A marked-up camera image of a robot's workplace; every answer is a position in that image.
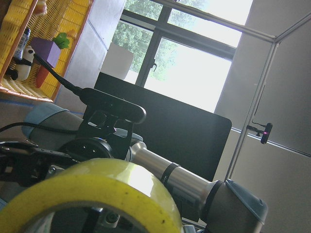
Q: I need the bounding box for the toy panda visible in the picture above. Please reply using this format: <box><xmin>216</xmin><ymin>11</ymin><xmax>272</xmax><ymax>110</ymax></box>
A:
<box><xmin>5</xmin><ymin>46</ymin><xmax>35</xmax><ymax>81</ymax></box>

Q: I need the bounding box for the black divider panel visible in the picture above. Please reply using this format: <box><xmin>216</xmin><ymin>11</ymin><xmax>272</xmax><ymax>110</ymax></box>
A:
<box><xmin>95</xmin><ymin>73</ymin><xmax>232</xmax><ymax>181</ymax></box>

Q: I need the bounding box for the toy croissant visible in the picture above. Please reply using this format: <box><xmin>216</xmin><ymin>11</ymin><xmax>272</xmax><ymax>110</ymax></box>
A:
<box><xmin>33</xmin><ymin>0</ymin><xmax>47</xmax><ymax>17</ymax></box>

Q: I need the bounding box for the orange toy carrot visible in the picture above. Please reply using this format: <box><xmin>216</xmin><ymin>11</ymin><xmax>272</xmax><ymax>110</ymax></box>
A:
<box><xmin>35</xmin><ymin>33</ymin><xmax>70</xmax><ymax>88</ymax></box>

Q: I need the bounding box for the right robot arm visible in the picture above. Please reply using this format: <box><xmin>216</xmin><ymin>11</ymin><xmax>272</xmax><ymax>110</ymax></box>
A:
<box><xmin>0</xmin><ymin>104</ymin><xmax>268</xmax><ymax>233</ymax></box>

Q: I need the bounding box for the yellow woven plastic basket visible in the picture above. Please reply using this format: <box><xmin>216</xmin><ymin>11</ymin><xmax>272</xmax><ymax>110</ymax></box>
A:
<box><xmin>0</xmin><ymin>0</ymin><xmax>93</xmax><ymax>102</ymax></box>

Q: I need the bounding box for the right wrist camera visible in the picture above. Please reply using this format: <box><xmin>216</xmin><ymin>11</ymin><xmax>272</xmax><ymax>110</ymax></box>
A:
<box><xmin>79</xmin><ymin>88</ymin><xmax>146</xmax><ymax>124</ymax></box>

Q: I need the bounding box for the black side camera on frame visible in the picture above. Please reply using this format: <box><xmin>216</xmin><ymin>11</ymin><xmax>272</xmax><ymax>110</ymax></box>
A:
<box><xmin>246</xmin><ymin>123</ymin><xmax>273</xmax><ymax>144</ymax></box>

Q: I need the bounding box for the yellow-green packing tape roll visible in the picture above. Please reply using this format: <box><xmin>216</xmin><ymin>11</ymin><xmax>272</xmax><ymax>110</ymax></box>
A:
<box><xmin>0</xmin><ymin>159</ymin><xmax>183</xmax><ymax>233</ymax></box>

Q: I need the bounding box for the small dark bottle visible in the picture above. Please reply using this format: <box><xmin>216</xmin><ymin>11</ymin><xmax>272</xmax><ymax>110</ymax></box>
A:
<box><xmin>13</xmin><ymin>28</ymin><xmax>31</xmax><ymax>60</ymax></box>

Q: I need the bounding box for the purple foam block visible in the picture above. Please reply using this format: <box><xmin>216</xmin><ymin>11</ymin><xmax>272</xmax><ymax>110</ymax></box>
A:
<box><xmin>30</xmin><ymin>37</ymin><xmax>61</xmax><ymax>68</ymax></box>

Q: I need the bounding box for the right camera cable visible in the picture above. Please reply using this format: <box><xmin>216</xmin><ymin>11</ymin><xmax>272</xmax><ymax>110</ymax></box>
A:
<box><xmin>0</xmin><ymin>53</ymin><xmax>85</xmax><ymax>136</ymax></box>

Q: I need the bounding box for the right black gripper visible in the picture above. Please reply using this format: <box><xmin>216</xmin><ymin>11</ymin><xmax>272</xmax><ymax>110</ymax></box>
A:
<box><xmin>0</xmin><ymin>138</ymin><xmax>113</xmax><ymax>187</ymax></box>

